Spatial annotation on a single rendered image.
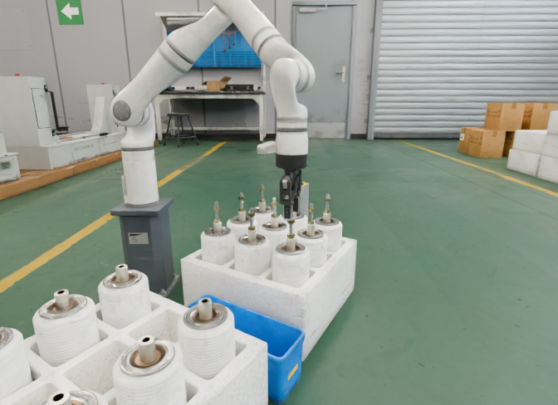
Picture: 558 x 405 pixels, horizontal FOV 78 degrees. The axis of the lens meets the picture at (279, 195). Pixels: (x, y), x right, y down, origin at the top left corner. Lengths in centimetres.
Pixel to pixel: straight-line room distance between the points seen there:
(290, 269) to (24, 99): 285
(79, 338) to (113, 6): 622
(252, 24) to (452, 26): 576
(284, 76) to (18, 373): 69
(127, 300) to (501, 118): 424
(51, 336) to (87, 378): 10
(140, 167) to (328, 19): 527
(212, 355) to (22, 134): 298
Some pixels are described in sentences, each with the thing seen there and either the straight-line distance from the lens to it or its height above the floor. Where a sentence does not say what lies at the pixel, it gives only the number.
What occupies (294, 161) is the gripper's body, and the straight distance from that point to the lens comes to 78.
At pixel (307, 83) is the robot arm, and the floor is 65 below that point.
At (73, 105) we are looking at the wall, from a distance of 697.
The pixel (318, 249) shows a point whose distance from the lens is 95.
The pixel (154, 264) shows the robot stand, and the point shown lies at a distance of 115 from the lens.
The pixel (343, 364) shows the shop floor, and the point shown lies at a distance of 93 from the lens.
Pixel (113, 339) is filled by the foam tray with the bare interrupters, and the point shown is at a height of 18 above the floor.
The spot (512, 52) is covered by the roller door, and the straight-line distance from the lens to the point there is 690.
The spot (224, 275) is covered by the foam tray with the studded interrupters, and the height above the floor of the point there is 17.
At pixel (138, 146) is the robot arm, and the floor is 48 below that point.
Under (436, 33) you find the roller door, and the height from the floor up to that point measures 164.
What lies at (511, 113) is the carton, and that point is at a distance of 460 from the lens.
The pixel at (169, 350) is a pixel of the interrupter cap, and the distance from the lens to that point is 58.
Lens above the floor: 61
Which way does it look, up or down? 15 degrees down
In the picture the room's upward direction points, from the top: straight up
